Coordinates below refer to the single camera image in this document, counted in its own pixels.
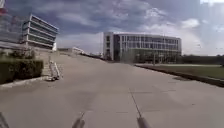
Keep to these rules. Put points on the grey concrete slab pavement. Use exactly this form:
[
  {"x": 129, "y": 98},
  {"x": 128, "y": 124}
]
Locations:
[{"x": 110, "y": 86}]

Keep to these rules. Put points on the grey glass-fronted building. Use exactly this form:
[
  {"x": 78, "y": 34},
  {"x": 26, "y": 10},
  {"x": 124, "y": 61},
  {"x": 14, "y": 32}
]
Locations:
[{"x": 143, "y": 46}]

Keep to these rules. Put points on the low white building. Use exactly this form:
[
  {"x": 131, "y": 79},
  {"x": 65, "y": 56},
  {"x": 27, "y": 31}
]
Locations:
[{"x": 75, "y": 50}]

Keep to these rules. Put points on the robot's own part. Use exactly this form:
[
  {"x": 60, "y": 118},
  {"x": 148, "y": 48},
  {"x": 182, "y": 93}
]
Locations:
[
  {"x": 79, "y": 122},
  {"x": 142, "y": 122}
]

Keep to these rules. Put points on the white banded office building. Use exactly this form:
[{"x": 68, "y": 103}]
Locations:
[{"x": 38, "y": 32}]

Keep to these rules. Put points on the green lawn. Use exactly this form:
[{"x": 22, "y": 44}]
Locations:
[{"x": 196, "y": 70}]

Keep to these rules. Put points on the dark distant tree line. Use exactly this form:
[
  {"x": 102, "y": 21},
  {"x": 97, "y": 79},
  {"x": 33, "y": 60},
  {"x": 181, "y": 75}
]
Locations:
[{"x": 201, "y": 59}]

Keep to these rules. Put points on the green hedge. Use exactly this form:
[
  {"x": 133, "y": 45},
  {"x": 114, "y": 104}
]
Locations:
[{"x": 20, "y": 68}]

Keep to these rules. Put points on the pale concrete kerb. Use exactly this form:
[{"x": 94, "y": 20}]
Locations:
[{"x": 21, "y": 82}]

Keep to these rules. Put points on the dark low kerb wall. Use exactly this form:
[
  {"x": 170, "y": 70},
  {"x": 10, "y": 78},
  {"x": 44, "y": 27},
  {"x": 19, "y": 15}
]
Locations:
[{"x": 180, "y": 75}]

